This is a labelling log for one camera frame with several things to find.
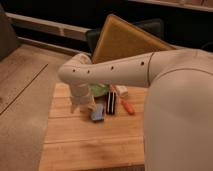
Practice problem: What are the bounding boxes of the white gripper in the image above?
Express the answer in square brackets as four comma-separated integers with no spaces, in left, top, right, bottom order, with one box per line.
[69,84,96,113]

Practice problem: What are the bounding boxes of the green ceramic bowl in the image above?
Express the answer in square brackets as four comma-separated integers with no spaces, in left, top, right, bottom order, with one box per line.
[90,84,109,98]

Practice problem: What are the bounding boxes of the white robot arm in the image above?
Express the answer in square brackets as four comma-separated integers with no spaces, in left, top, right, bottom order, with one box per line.
[59,49,213,171]

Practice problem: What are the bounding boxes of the blue sponge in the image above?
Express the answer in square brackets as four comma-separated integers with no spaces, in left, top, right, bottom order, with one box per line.
[91,103,104,121]

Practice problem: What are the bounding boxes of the black white striped block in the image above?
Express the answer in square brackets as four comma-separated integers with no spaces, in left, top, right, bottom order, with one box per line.
[106,92,116,115]

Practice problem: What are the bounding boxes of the cream white block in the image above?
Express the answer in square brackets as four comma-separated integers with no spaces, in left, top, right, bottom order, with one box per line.
[115,85,128,97]

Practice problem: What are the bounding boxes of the yellow cushion panel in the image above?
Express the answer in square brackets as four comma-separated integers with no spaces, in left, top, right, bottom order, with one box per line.
[92,14,174,63]

